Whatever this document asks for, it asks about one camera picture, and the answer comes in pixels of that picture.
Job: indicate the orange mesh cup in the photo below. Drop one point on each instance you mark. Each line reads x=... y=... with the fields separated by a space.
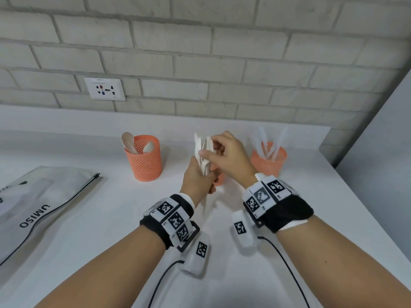
x=144 y=163
x=219 y=179
x=268 y=165

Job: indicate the white wall socket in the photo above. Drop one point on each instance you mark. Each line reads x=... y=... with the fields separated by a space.
x=104 y=89

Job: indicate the person's right fingers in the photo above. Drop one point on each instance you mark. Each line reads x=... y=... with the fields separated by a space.
x=215 y=144

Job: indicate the black wristband with marker tags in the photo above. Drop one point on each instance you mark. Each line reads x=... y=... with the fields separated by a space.
x=170 y=221
x=276 y=202

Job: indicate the white plastic knife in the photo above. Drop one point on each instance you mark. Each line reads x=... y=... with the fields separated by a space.
x=281 y=139
x=263 y=139
x=257 y=147

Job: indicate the grey zip bag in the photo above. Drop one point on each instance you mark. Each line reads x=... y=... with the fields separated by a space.
x=35 y=202

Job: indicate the person's right forearm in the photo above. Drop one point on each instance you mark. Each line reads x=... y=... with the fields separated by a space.
x=340 y=266

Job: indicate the bundle of white plastic forks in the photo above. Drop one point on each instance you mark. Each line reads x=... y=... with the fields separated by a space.
x=203 y=160

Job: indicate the person's left hand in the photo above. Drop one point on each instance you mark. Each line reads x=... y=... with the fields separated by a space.
x=192 y=181

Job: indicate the person's left thumb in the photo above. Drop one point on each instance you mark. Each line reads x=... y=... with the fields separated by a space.
x=213 y=176

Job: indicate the person's right hand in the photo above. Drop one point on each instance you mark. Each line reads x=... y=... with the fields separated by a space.
x=232 y=157

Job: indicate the person's left forearm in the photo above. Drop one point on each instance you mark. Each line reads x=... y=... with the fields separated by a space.
x=109 y=269

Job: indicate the white wrist camera with marker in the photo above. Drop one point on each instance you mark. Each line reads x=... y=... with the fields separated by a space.
x=242 y=230
x=196 y=256

